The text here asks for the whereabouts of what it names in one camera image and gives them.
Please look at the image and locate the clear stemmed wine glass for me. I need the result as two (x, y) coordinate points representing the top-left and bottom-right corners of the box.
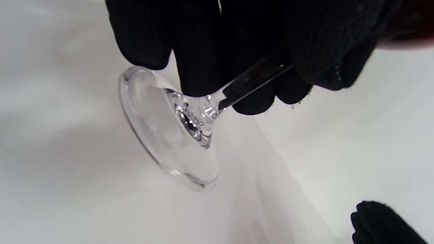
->
(118, 50), (295, 190)

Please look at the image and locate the person's left hand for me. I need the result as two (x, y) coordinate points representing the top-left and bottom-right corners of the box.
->
(104, 0), (402, 116)

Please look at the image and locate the person's right hand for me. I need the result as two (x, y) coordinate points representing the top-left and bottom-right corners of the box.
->
(350, 200), (429, 244)

